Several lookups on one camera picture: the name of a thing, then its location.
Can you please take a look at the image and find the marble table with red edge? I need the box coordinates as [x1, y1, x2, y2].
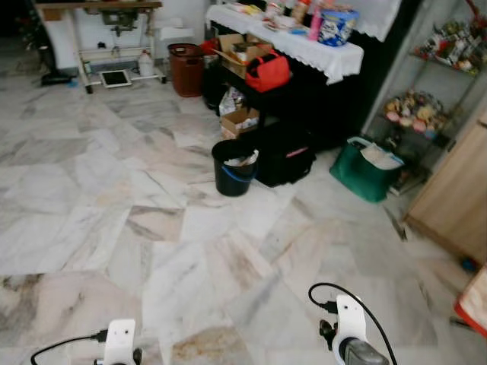
[454, 266, 487, 338]

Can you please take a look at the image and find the green tote bag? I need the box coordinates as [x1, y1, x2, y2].
[329, 137, 405, 203]

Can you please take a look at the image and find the black bag with red stripe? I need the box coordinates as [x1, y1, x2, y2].
[255, 125, 317, 188]

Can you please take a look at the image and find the wooden cabinet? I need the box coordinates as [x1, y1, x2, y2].
[403, 106, 487, 267]

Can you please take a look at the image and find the white crumpled paper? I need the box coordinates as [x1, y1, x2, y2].
[225, 150, 259, 167]

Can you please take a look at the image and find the black low cabinet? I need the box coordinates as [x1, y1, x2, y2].
[202, 53, 381, 153]

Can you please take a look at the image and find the small open cardboard box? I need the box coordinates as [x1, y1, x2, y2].
[221, 106, 260, 140]

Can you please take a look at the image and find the silver snack bag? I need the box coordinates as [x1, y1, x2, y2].
[219, 85, 246, 116]

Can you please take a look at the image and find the glass shelf rack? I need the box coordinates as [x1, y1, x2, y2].
[364, 0, 487, 195]

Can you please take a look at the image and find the red handbag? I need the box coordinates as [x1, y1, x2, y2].
[245, 52, 292, 93]

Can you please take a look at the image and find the sewing table treadle pedal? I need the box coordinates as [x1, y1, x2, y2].
[100, 69, 133, 89]

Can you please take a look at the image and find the table with white cloth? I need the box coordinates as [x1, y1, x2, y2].
[205, 4, 364, 84]

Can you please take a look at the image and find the brown waste bin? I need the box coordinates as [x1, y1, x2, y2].
[168, 43, 205, 98]

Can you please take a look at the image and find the black stand base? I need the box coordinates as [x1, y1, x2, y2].
[38, 46, 74, 86]

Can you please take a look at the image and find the white plastic jug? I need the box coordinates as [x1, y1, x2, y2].
[138, 49, 155, 78]

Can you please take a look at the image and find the large open cardboard box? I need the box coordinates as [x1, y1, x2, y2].
[215, 33, 275, 68]

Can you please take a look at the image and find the blue and white tub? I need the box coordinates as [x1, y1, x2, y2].
[320, 9, 360, 48]

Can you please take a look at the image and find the pink bottle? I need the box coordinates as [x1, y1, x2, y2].
[308, 9, 323, 42]

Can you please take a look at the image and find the large colourful flower arrangement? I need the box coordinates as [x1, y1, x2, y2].
[413, 19, 487, 77]

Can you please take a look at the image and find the white box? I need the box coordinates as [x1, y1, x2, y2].
[156, 19, 195, 54]

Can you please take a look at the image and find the sewing machine table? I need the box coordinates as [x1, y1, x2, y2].
[34, 0, 167, 94]

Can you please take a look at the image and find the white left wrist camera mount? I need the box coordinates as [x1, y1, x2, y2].
[104, 319, 138, 365]

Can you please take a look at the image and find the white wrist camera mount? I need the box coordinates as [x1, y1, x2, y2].
[333, 294, 369, 344]
[104, 319, 138, 365]

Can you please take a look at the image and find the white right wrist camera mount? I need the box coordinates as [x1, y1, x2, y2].
[333, 294, 369, 344]

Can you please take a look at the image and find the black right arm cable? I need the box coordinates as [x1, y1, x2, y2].
[308, 283, 398, 365]

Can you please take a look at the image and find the black bucket with blue handle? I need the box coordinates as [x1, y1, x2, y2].
[212, 139, 260, 198]

